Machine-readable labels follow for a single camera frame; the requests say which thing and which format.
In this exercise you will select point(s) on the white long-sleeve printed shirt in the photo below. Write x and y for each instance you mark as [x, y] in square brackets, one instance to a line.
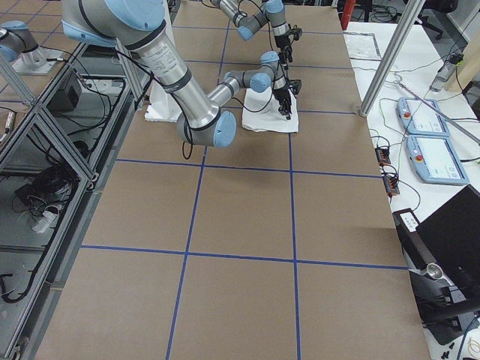
[261, 113]

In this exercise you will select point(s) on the white pillar with base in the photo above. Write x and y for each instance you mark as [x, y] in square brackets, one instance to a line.
[162, 107]

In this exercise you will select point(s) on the aluminium frame post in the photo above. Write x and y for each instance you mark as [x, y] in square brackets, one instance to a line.
[398, 38]

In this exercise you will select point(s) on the clear plastic bag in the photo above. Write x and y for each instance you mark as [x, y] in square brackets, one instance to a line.
[362, 46]

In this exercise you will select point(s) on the black box with label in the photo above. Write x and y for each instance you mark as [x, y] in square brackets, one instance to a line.
[423, 261]

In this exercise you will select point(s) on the black laptop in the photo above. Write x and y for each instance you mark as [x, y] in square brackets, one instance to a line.
[451, 234]

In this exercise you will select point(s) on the orange circuit board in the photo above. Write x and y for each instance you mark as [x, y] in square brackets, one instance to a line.
[383, 155]
[391, 184]

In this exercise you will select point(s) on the blue teach pendant near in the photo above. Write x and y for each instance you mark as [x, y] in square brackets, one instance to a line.
[435, 161]

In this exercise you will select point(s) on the orange circuit board far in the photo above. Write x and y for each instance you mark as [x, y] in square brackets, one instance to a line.
[383, 155]

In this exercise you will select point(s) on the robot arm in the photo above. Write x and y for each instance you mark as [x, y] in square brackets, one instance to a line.
[202, 120]
[93, 22]

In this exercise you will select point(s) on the blue teach pendant far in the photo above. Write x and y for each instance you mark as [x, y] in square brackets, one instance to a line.
[419, 119]

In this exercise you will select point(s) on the blue teach pendant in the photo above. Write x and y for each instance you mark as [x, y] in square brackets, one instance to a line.
[435, 161]
[419, 119]

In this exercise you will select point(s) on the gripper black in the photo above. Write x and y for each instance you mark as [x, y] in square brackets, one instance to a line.
[280, 94]
[283, 42]

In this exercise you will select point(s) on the orange circuit board near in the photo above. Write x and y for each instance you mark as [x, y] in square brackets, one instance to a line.
[391, 184]

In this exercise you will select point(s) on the brown table mat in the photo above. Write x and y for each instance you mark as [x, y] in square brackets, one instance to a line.
[281, 246]

